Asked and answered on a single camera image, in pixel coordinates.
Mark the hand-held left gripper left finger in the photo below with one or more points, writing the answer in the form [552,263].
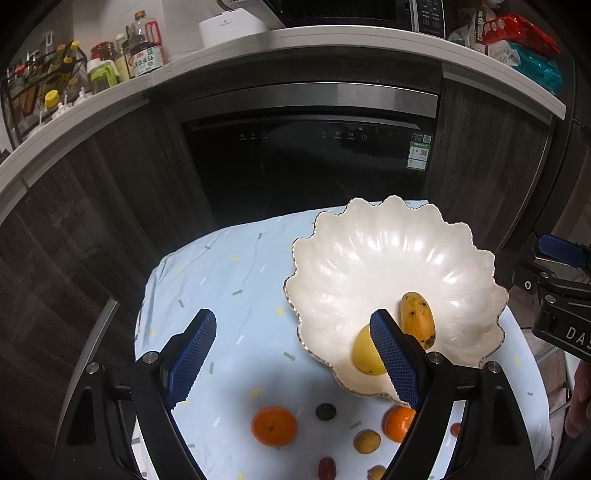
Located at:
[191,355]

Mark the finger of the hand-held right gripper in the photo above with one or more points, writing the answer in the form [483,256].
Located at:
[561,249]
[535,279]

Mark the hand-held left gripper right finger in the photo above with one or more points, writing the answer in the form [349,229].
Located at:
[395,364]

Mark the orange mandarin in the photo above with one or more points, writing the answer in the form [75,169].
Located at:
[274,425]
[398,424]

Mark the brown longan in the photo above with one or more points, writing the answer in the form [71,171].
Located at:
[376,473]
[367,441]

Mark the red oval grape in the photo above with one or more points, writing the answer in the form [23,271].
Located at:
[326,468]
[456,429]

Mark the white scalloped bowl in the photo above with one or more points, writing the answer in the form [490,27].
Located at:
[392,258]

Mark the person's right hand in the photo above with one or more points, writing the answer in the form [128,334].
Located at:
[579,406]

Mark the yellow lemon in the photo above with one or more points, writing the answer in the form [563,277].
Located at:
[364,350]

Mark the small spotted yellow mango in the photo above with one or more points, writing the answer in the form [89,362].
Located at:
[415,314]

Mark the dark blueberry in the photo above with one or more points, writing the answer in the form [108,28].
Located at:
[325,411]

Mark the light blue printed tablecloth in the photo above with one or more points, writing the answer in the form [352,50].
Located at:
[240,286]

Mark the dark wood cabinet door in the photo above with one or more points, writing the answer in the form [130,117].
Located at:
[115,184]
[485,175]

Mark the teal wipes packet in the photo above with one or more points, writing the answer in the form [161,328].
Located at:
[540,69]

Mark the black built-in dishwasher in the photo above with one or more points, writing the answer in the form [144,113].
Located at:
[300,175]

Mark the red snack packet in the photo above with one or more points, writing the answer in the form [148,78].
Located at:
[521,30]

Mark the white plastic bag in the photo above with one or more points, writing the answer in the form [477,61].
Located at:
[464,32]

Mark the yellow capped bottle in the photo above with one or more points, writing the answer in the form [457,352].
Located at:
[51,100]

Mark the green lidded container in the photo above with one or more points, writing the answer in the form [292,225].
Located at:
[102,76]

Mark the soy sauce bottle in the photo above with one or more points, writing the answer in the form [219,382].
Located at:
[147,57]

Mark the white kitchen countertop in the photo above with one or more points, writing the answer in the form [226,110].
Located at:
[323,39]

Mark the red lidded jar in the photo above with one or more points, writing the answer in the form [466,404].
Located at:
[102,50]

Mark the black microwave oven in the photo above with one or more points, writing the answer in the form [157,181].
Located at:
[346,11]

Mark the white rice cooker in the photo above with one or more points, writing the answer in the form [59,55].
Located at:
[231,27]

